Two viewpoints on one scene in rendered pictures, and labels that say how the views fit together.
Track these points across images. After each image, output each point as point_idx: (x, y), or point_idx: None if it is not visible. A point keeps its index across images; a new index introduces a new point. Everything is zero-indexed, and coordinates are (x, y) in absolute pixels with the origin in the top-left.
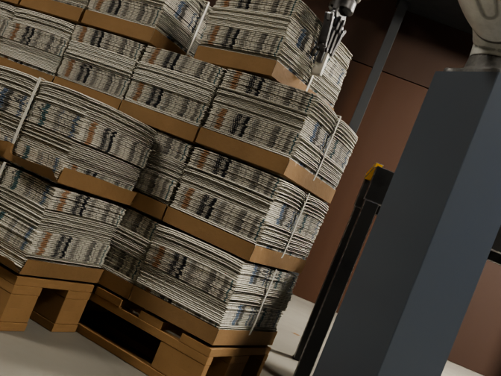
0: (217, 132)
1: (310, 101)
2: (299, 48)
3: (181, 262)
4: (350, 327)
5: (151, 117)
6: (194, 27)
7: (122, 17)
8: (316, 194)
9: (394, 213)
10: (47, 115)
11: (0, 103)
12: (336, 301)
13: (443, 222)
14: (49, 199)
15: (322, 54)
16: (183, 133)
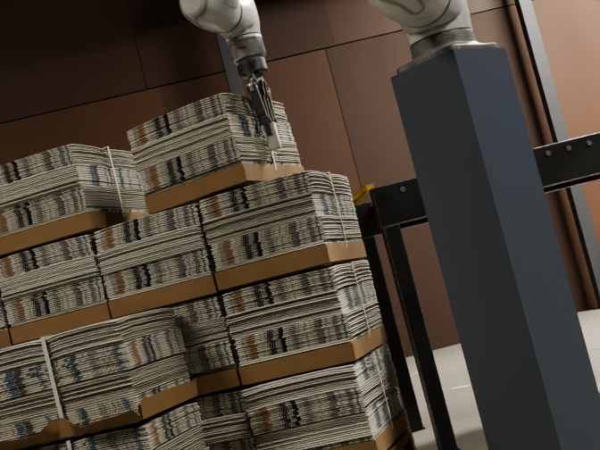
0: (234, 267)
1: (304, 180)
2: (246, 136)
3: (291, 409)
4: (483, 349)
5: (154, 297)
6: (112, 182)
7: (41, 222)
8: (354, 257)
9: (447, 226)
10: (79, 366)
11: (12, 390)
12: (427, 342)
13: (499, 205)
14: (146, 440)
15: (269, 127)
16: (201, 291)
